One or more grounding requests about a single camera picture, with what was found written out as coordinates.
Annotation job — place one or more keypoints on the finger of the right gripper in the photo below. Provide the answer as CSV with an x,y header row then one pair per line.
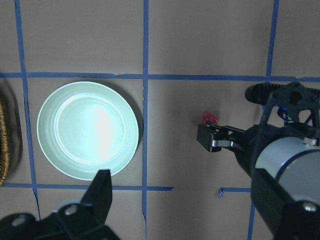
x,y
214,137
259,93

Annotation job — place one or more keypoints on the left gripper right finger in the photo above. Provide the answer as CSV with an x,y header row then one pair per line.
x,y
98,197

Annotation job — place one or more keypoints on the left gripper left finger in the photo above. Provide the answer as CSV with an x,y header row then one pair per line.
x,y
18,226

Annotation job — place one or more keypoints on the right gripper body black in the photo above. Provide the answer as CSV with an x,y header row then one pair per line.
x,y
288,152

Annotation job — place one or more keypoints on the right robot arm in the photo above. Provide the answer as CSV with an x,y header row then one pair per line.
x,y
289,207

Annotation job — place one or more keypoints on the pale green plate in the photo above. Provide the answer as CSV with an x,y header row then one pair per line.
x,y
83,127

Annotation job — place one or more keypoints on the woven wicker basket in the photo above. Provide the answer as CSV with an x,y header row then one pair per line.
x,y
5,152

